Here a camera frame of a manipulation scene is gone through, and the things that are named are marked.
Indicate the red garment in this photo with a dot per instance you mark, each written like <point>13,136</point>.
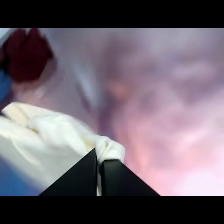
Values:
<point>28,58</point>

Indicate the white garment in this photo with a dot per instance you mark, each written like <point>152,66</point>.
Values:
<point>50,135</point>

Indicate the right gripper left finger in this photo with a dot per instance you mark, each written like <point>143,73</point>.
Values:
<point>80,180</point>

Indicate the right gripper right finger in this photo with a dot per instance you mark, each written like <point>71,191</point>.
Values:
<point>123,181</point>

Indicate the blue garment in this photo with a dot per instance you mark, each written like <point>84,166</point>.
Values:
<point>4,85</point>

